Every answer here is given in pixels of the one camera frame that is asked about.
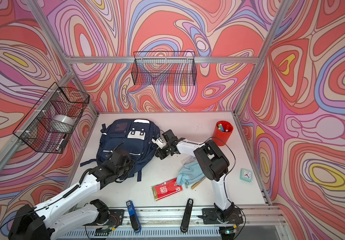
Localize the wooden pencil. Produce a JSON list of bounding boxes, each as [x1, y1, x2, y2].
[[191, 177, 206, 190]]

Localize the black marker in left basket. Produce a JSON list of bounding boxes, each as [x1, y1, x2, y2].
[[56, 134, 67, 151]]

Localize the silver tape roll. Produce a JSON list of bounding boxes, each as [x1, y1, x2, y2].
[[50, 115, 75, 134]]

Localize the navy blue backpack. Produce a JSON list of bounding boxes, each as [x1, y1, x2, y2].
[[80, 119, 160, 182]]

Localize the red packet with white label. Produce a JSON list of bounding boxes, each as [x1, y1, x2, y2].
[[151, 178, 183, 201]]

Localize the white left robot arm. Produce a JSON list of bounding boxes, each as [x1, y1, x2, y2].
[[8, 150, 134, 240]]

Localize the black wire basket on wall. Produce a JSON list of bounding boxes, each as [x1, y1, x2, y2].
[[131, 51, 197, 87], [13, 83, 90, 154]]

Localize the light blue pencil case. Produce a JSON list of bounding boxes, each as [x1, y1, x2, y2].
[[176, 161, 205, 186]]

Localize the black wire basket on rear wall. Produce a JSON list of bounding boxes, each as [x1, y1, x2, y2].
[[131, 51, 197, 87]]

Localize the mint green small clock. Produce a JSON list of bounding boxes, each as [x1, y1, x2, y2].
[[240, 168, 254, 183]]

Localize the clear plastic pen box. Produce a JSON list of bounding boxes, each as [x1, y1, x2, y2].
[[181, 156, 196, 165]]

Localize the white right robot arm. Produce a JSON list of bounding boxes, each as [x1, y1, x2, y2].
[[152, 130, 235, 219]]

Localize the blue stapler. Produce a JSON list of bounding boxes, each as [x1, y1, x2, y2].
[[126, 200, 141, 233]]

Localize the red pen cup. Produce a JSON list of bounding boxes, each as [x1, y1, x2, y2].
[[212, 121, 234, 147]]

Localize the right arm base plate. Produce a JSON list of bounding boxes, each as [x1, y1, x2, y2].
[[198, 208, 244, 226]]

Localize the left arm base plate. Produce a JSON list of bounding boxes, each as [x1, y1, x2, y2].
[[85, 209, 124, 227]]

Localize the black wire basket on left wall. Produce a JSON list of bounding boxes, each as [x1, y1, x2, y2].
[[13, 83, 90, 154]]

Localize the black stapler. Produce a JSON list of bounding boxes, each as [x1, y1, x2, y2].
[[180, 199, 194, 233]]

